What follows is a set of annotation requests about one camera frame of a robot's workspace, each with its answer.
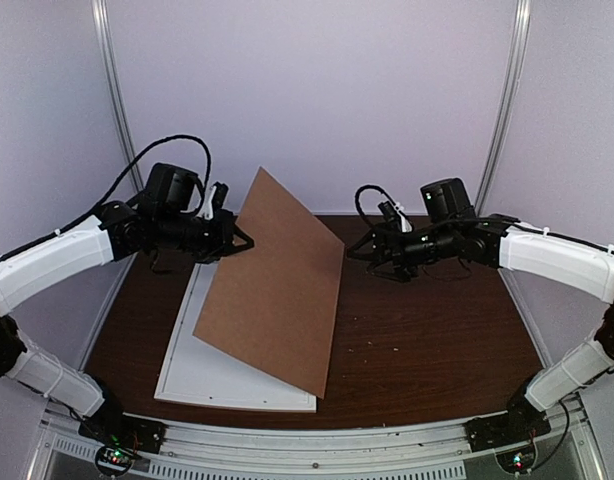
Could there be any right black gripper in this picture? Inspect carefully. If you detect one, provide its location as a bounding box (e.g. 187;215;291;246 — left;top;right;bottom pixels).
348;222;458;282

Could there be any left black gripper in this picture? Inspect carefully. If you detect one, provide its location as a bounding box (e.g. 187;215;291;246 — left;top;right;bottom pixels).
155;206;254;263

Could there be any front aluminium rail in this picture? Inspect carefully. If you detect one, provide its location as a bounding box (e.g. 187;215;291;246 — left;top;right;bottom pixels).
31;394;603;480

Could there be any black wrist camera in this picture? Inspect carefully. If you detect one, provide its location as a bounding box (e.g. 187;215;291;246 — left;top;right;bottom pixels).
420;178;475;223
144;163;199;214

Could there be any left aluminium corner post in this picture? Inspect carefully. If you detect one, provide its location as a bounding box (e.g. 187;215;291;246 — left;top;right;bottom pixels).
91;0;155;224

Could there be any controller board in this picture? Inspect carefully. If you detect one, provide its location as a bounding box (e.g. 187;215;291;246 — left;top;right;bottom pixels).
94;446;139;477
495;445;537;475

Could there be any right aluminium corner post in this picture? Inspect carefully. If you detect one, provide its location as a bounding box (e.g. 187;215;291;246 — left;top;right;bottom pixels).
475;0;532;214

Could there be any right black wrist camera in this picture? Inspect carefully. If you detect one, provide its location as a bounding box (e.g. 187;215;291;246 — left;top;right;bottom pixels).
420;178;475;223

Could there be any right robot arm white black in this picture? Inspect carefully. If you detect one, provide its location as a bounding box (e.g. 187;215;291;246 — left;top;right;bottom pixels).
347;214;614;442

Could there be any brown fibreboard backing board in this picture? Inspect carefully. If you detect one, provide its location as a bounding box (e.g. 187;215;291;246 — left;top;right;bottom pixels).
194;168;344;399

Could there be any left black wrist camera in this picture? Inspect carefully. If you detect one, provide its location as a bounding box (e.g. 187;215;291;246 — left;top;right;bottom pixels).
144;163;199;214

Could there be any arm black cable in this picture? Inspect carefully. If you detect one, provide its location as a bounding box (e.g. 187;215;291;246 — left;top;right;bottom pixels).
56;133;212;236
354;184;413;231

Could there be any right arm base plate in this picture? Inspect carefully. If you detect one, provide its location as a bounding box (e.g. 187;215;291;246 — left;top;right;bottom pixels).
464;413;551;452

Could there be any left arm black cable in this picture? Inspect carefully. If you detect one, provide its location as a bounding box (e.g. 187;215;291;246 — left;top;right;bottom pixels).
56;133;212;236

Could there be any right controller board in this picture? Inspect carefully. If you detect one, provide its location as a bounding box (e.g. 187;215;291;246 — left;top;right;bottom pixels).
495;445;537;475

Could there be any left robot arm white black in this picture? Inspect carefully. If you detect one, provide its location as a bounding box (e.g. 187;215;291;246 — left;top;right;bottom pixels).
0;201;254;444

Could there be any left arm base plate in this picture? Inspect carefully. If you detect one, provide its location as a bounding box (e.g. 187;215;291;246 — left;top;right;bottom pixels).
70;413;166;454

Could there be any white picture frame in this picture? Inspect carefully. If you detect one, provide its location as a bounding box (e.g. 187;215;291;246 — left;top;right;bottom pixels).
154;264;317;414

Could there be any aluminium corner post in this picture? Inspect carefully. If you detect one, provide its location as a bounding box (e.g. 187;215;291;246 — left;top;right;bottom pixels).
91;0;155;224
475;0;532;214

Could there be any left controller board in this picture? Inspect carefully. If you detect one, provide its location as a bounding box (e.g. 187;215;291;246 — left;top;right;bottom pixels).
94;446;139;477

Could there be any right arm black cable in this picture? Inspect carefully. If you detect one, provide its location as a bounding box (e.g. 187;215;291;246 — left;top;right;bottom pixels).
354;184;413;231

